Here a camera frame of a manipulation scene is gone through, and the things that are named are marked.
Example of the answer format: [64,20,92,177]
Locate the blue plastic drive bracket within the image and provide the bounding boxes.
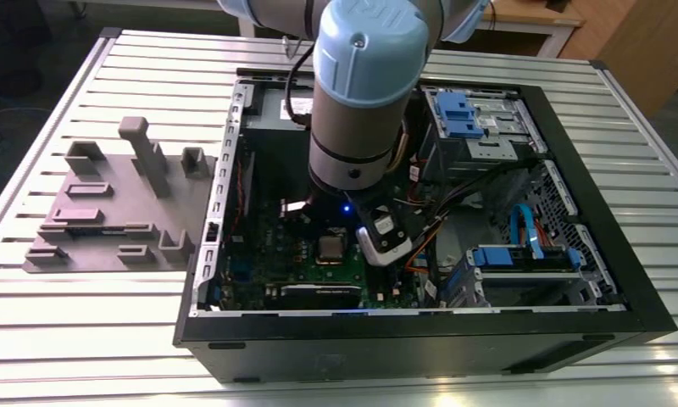
[436,91,485,139]

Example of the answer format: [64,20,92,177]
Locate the silver CPU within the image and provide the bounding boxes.
[318,236,347,260]

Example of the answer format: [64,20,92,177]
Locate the black PC case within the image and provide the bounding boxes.
[172,66,678,385]

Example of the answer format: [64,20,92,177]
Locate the black RAM slot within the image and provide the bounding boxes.
[383,265,403,298]
[367,265,387,300]

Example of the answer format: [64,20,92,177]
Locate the orange wire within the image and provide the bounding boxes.
[404,241,432,273]

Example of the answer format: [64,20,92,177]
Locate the wooden desk white frame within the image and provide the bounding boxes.
[477,0,588,59]

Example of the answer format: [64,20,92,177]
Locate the grey power supply unit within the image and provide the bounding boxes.
[243,87,318,190]

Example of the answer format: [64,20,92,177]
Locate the black graphics card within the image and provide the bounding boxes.
[266,282,363,309]

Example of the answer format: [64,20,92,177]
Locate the green motherboard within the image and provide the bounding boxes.
[220,186,425,310]

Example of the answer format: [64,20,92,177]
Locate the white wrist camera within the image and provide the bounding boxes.
[355,203,415,269]

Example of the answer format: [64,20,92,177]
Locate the black cable bundle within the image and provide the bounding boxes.
[404,163,536,251]

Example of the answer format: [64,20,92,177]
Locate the silver drive cage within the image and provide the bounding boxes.
[417,87,549,183]

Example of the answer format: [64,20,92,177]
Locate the hard disk in blue carrier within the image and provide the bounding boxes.
[468,245,581,272]

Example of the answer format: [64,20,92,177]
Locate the thick black camera cable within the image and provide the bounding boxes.
[284,40,319,128]

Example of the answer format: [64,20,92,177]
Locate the silver disk bay cage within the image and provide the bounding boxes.
[437,244,627,309]

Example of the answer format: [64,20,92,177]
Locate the grey parts rack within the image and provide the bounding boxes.
[22,116,220,275]

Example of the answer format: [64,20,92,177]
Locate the CPU socket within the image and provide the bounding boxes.
[315,234,350,268]

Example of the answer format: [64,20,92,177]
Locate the dark office chair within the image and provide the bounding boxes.
[0,0,56,101]

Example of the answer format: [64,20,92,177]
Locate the blue flat wire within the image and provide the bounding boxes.
[511,203,545,260]

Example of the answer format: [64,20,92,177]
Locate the wooden cabinet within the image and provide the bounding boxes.
[563,0,678,115]

